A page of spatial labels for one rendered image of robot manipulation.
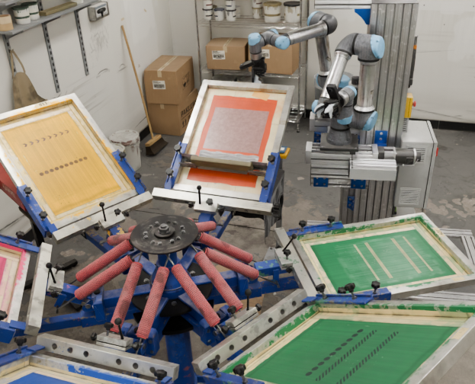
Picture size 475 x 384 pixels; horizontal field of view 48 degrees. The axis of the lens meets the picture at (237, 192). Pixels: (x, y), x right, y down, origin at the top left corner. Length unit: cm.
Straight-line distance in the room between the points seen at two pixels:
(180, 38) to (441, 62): 314
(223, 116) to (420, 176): 128
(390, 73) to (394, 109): 22
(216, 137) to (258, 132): 25
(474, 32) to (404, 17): 329
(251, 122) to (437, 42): 362
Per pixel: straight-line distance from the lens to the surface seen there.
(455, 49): 650
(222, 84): 339
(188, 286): 225
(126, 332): 234
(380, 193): 363
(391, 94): 334
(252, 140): 314
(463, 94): 666
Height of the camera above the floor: 265
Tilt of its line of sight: 30 degrees down
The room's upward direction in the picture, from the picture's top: 2 degrees counter-clockwise
